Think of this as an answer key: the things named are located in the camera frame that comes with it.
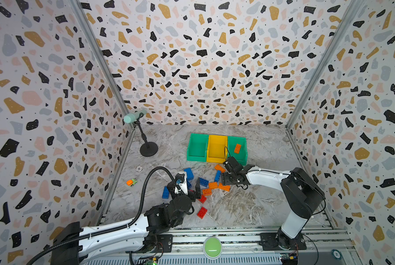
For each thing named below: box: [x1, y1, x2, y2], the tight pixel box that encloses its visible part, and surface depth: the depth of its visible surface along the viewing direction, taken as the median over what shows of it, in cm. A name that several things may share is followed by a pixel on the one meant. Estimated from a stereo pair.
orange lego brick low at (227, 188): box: [217, 182, 231, 192], surface depth 92 cm
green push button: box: [203, 236, 223, 261], surface depth 73 cm
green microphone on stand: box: [123, 109, 159, 157], surface depth 108 cm
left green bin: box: [186, 133, 210, 163], surface depth 108 cm
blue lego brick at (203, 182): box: [199, 177, 210, 188], surface depth 94 cm
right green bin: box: [227, 135, 248, 166], surface depth 108 cm
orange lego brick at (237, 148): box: [233, 143, 242, 155], surface depth 108 cm
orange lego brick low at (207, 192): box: [201, 188, 212, 196], surface depth 92 cm
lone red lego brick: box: [196, 206, 208, 220], surface depth 83 cm
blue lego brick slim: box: [214, 170, 222, 183], surface depth 96 cm
